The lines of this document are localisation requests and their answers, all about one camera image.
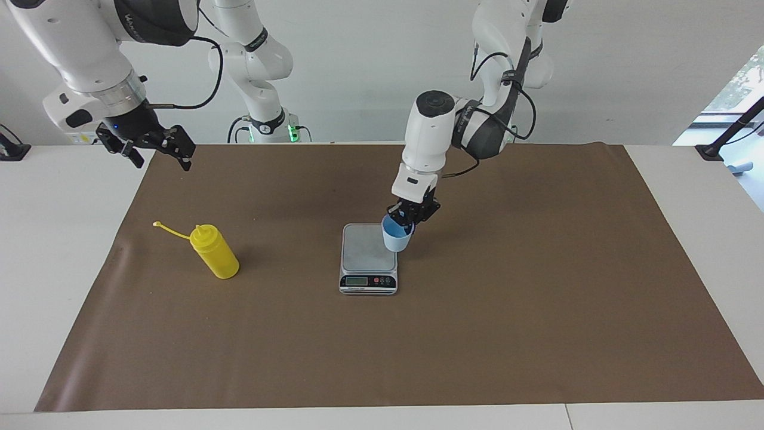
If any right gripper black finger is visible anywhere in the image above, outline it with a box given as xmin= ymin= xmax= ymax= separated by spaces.
xmin=95 ymin=123 xmax=146 ymax=169
xmin=146 ymin=125 xmax=197 ymax=172

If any light blue cup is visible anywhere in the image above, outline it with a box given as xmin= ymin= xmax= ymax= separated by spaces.
xmin=382 ymin=215 xmax=415 ymax=253

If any yellow squeeze bottle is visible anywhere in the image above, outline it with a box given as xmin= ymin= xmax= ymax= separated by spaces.
xmin=153 ymin=221 xmax=240 ymax=280

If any silver digital kitchen scale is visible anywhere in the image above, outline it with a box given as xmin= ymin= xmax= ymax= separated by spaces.
xmin=339 ymin=223 xmax=398 ymax=296

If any black table clamp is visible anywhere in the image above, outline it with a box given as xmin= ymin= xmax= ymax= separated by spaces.
xmin=0 ymin=124 xmax=32 ymax=162

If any brown table mat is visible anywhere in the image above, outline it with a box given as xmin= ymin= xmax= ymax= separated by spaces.
xmin=34 ymin=143 xmax=764 ymax=413

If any black stand with pole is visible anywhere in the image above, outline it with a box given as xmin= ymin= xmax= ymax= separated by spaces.
xmin=695 ymin=96 xmax=764 ymax=162

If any window with green foliage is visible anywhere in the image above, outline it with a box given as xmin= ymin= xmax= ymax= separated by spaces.
xmin=703 ymin=47 xmax=764 ymax=115

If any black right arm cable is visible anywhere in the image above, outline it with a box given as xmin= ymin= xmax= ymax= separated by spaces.
xmin=146 ymin=3 xmax=224 ymax=110

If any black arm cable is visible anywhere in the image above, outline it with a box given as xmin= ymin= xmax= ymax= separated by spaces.
xmin=146 ymin=3 xmax=224 ymax=110
xmin=442 ymin=42 xmax=538 ymax=180

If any black base cable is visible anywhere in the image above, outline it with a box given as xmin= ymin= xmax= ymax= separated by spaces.
xmin=227 ymin=115 xmax=251 ymax=144

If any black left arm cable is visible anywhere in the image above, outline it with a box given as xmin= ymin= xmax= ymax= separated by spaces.
xmin=442 ymin=42 xmax=538 ymax=180

